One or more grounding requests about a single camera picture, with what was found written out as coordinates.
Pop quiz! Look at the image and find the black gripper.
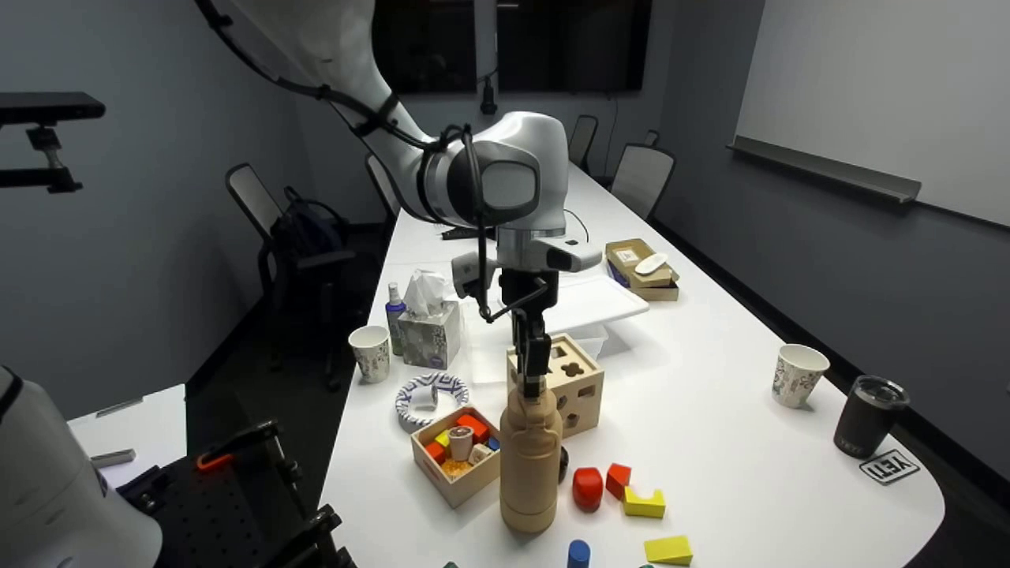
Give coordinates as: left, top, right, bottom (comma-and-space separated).
500, 264, 562, 402

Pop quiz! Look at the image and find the beige insulated bottle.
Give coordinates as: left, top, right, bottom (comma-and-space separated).
497, 374, 569, 538

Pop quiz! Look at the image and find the blue-cap sanitizer bottle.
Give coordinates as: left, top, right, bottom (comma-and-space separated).
383, 280, 410, 327

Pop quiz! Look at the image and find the wooden shape sorter cube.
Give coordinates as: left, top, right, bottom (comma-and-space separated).
506, 330, 609, 437

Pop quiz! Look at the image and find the white plastic lid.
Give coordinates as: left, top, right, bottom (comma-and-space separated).
497, 274, 653, 342

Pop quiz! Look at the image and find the orange block in tray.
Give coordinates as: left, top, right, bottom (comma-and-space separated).
451, 411, 493, 443

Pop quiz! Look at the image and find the grey marbled tissue box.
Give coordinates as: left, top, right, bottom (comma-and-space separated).
389, 300, 467, 372

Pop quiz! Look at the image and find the blue patterned paper plate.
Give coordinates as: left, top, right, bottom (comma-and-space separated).
391, 369, 474, 435

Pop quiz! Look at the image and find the wooden cylinder block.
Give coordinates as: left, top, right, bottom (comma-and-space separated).
449, 422, 478, 464

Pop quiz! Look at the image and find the white tissue sheet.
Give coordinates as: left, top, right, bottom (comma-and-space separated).
404, 264, 451, 321

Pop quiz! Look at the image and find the red cylinder block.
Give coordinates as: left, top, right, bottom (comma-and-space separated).
571, 464, 605, 518

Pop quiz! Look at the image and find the wooden block tray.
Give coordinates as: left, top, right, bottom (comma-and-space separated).
407, 404, 506, 510

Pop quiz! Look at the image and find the orange-red wooden block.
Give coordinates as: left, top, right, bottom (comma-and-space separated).
604, 459, 634, 503

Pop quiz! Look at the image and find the patterned paper cup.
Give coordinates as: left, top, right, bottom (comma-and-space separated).
346, 321, 393, 386
769, 342, 834, 411

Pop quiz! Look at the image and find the yellow arch block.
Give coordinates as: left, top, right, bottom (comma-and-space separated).
623, 484, 670, 520

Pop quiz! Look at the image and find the yellow rectangular block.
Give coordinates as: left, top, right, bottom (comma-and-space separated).
642, 533, 697, 568

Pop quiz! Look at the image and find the black backpack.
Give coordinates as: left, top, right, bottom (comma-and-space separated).
258, 187, 365, 358

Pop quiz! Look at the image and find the black travel tumbler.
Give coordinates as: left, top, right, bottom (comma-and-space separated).
829, 372, 913, 459

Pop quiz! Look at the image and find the grey whiteboard tray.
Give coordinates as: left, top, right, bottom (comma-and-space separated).
729, 131, 925, 207

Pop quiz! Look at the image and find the black white tag sticker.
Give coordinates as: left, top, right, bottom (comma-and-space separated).
855, 444, 925, 489

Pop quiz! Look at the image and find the grey wrist camera bar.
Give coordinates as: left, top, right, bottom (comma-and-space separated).
543, 239, 609, 276

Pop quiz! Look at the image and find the black speakerphone cable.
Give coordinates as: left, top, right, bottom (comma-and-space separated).
565, 204, 592, 249

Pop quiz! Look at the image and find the white wall whiteboard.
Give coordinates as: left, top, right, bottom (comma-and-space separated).
732, 0, 1010, 229

